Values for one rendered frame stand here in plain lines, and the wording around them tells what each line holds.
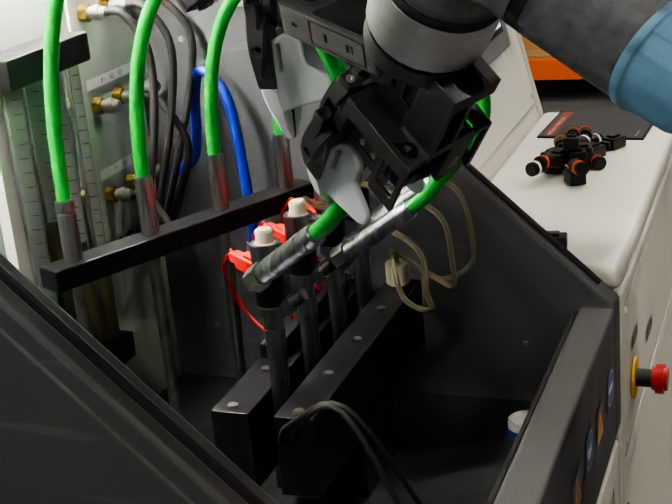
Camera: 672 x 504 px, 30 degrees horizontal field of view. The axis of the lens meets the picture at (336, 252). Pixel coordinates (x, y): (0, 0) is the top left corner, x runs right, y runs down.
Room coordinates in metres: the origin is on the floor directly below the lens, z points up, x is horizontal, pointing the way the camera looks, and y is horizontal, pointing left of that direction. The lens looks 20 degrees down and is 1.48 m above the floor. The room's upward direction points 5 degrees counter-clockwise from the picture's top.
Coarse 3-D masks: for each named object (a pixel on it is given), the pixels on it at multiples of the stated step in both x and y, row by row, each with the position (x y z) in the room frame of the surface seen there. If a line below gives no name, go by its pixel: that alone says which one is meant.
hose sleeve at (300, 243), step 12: (288, 240) 0.91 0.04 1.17; (300, 240) 0.89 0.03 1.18; (312, 240) 0.89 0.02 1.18; (324, 240) 0.89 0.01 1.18; (276, 252) 0.92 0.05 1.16; (288, 252) 0.90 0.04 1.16; (300, 252) 0.90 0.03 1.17; (264, 264) 0.93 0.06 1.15; (276, 264) 0.91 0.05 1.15; (288, 264) 0.91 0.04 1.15; (264, 276) 0.93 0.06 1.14; (276, 276) 0.93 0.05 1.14
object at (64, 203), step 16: (48, 0) 1.09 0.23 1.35; (64, 0) 1.09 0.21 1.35; (48, 16) 1.09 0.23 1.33; (48, 32) 1.10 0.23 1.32; (48, 48) 1.10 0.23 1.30; (48, 64) 1.11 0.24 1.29; (336, 64) 0.86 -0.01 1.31; (48, 80) 1.11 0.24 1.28; (48, 96) 1.11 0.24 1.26; (48, 112) 1.11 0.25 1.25; (48, 128) 1.11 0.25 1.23; (48, 144) 1.12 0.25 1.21; (64, 160) 1.12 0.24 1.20; (64, 176) 1.12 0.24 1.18; (64, 192) 1.12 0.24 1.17; (64, 208) 1.11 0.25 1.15; (336, 208) 0.87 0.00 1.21; (320, 224) 0.88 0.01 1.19; (336, 224) 0.88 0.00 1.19; (320, 240) 0.89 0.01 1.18
